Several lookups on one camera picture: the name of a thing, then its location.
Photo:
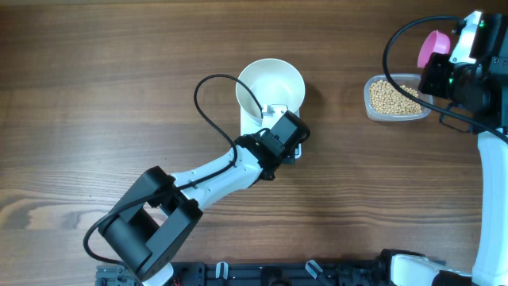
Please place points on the pink measuring scoop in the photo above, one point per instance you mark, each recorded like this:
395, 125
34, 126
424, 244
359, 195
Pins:
436, 42

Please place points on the pile of soybeans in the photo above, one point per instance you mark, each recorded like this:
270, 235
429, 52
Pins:
386, 100

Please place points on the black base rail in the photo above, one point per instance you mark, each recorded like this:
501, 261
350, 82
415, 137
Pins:
224, 274

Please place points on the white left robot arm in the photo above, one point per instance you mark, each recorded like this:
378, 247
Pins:
156, 215

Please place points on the clear plastic container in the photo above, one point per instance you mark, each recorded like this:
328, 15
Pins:
408, 82

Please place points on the white digital kitchen scale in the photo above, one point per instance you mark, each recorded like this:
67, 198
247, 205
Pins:
250, 124

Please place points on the white bowl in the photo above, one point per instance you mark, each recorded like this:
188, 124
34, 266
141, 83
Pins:
270, 81

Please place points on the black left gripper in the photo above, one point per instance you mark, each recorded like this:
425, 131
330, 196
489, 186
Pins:
289, 153

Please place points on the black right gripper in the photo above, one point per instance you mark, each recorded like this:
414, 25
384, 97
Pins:
436, 65

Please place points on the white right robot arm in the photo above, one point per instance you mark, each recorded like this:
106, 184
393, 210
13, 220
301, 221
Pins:
489, 123

